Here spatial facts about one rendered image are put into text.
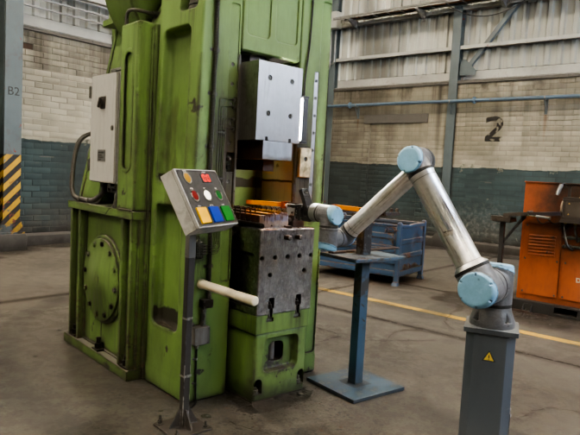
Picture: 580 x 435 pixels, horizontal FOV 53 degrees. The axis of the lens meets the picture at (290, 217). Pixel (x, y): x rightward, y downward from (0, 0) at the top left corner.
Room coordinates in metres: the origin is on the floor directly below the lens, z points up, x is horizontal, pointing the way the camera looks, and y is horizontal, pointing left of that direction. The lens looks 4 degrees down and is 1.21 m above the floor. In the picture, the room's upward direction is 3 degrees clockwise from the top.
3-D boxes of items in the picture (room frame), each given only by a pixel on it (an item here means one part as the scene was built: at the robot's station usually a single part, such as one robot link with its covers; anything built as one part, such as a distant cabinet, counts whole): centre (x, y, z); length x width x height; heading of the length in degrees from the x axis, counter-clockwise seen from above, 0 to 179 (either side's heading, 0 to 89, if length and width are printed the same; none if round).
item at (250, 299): (2.75, 0.28, 0.62); 0.44 x 0.05 x 0.05; 42
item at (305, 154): (3.36, -0.07, 1.27); 0.09 x 0.02 x 0.17; 132
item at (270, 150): (3.21, 0.22, 1.32); 0.42 x 0.20 x 0.10; 42
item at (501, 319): (2.48, -0.90, 0.65); 0.19 x 0.19 x 0.10
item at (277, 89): (3.24, 0.19, 1.56); 0.42 x 0.39 x 0.40; 42
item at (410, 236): (7.08, -0.97, 0.36); 1.20 x 0.80 x 0.72; 55
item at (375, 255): (3.28, -0.43, 0.76); 0.40 x 0.30 x 0.02; 127
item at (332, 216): (2.78, -0.19, 1.02); 0.12 x 0.09 x 0.10; 41
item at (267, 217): (3.21, 0.22, 0.96); 0.42 x 0.20 x 0.09; 42
